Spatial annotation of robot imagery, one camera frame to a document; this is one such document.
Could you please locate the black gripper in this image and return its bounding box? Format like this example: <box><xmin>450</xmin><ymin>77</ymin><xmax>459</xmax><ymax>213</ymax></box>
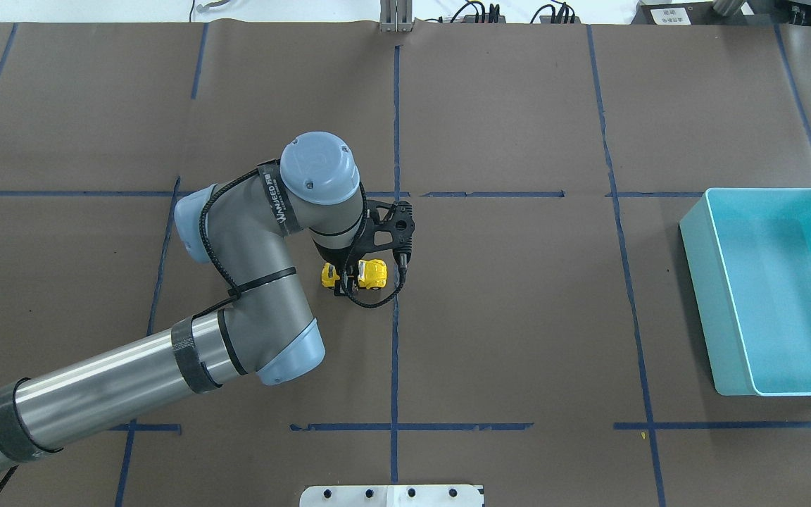
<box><xmin>315</xmin><ymin>243</ymin><xmax>364</xmax><ymax>296</ymax></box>

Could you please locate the yellow beetle toy car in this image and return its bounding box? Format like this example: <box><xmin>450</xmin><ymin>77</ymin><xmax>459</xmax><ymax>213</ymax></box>
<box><xmin>320</xmin><ymin>259</ymin><xmax>387</xmax><ymax>291</ymax></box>

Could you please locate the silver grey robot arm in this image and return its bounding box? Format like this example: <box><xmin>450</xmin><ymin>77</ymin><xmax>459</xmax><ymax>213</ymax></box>
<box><xmin>0</xmin><ymin>132</ymin><xmax>364</xmax><ymax>474</ymax></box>

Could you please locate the turquoise plastic bin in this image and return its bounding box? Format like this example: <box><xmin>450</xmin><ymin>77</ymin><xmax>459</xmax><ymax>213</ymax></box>
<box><xmin>679</xmin><ymin>187</ymin><xmax>811</xmax><ymax>396</ymax></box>

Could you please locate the black box with label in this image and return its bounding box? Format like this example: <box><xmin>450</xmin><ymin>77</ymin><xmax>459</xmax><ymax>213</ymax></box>
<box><xmin>631</xmin><ymin>2</ymin><xmax>715</xmax><ymax>26</ymax></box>

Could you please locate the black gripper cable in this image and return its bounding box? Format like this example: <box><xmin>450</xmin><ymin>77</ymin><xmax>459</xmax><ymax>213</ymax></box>
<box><xmin>339</xmin><ymin>264</ymin><xmax>408</xmax><ymax>309</ymax></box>

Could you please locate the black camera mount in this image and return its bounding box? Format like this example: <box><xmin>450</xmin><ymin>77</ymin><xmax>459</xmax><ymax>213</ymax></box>
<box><xmin>356</xmin><ymin>199</ymin><xmax>415</xmax><ymax>270</ymax></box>

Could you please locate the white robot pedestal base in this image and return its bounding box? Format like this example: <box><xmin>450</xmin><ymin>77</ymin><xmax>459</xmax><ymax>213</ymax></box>
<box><xmin>298</xmin><ymin>484</ymin><xmax>486</xmax><ymax>506</ymax></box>

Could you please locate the aluminium frame post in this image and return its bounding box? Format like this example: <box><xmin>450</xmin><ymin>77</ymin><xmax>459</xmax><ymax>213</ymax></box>
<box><xmin>379</xmin><ymin>0</ymin><xmax>415</xmax><ymax>33</ymax></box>

